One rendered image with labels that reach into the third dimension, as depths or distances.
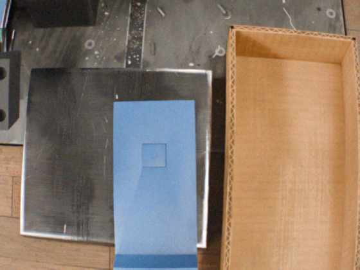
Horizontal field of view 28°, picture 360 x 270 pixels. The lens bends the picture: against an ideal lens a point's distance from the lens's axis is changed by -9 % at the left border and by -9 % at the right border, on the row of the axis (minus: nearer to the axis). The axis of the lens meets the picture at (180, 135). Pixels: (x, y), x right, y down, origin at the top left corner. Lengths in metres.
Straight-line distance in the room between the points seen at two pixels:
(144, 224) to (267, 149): 0.13
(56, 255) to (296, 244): 0.22
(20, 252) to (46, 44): 0.21
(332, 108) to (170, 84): 0.15
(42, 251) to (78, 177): 0.08
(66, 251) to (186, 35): 0.23
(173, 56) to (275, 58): 0.09
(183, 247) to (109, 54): 0.20
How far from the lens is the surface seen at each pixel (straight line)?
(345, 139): 0.70
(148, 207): 0.66
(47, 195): 0.67
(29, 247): 0.69
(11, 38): 0.65
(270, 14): 0.74
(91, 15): 0.71
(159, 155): 0.67
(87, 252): 0.68
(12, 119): 0.44
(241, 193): 0.68
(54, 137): 0.68
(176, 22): 0.73
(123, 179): 0.66
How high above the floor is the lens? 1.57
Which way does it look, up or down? 75 degrees down
